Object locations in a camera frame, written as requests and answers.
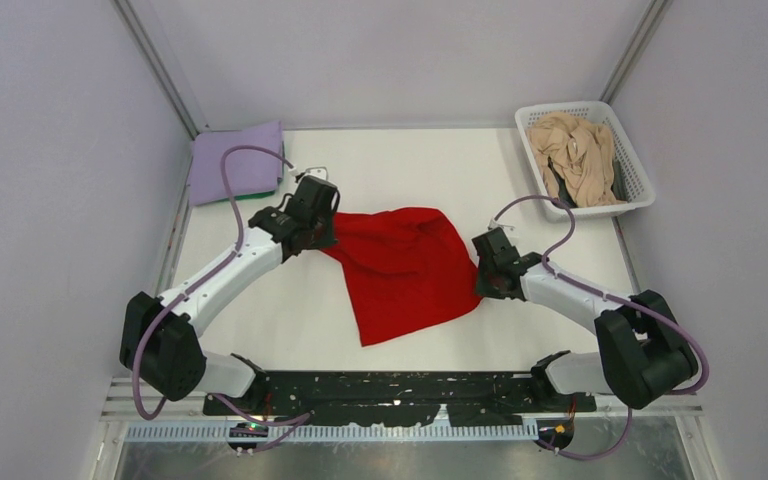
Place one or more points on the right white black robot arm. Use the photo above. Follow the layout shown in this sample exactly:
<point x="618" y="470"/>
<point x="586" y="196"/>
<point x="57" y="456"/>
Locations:
<point x="639" y="357"/>

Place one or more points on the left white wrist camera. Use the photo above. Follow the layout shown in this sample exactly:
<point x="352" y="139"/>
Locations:
<point x="319" y="172"/>

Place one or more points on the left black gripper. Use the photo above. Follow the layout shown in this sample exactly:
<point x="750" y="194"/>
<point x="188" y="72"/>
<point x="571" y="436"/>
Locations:
<point x="328" y="238"/>

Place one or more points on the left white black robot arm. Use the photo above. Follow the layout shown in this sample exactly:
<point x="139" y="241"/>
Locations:
<point x="160" y="343"/>

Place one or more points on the folded purple t shirt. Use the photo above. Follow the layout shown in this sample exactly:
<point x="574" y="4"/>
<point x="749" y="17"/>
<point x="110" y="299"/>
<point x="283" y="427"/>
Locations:
<point x="208" y="147"/>

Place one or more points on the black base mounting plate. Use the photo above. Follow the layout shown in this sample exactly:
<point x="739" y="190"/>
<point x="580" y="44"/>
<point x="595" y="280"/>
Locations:
<point x="401" y="399"/>

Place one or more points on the beige crumpled t shirt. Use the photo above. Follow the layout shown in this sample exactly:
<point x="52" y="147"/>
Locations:
<point x="580" y="152"/>

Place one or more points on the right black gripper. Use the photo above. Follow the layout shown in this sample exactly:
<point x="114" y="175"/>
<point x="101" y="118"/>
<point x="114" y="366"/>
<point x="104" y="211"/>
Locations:
<point x="482" y="288"/>

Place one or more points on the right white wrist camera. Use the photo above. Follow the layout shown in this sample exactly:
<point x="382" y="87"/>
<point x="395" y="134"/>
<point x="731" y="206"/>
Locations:
<point x="508" y="229"/>

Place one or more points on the folded green t shirt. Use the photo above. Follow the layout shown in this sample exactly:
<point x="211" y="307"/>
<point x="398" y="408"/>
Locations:
<point x="250" y="172"/>

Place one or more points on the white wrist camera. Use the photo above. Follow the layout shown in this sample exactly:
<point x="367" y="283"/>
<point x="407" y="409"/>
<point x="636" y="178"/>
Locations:
<point x="319" y="172"/>
<point x="508" y="229"/>

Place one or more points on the aluminium frame rail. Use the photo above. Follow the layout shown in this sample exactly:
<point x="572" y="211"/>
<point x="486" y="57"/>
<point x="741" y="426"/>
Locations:
<point x="185" y="420"/>

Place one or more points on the dark garment in basket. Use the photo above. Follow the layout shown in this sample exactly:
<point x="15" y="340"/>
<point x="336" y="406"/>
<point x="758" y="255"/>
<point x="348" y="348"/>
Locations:
<point x="563" y="193"/>

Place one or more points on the red t shirt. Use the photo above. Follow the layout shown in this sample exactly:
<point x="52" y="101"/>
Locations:
<point x="405" y="270"/>

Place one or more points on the white plastic basket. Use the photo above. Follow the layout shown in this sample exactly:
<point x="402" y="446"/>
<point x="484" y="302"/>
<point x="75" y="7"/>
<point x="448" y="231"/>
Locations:
<point x="632" y="184"/>

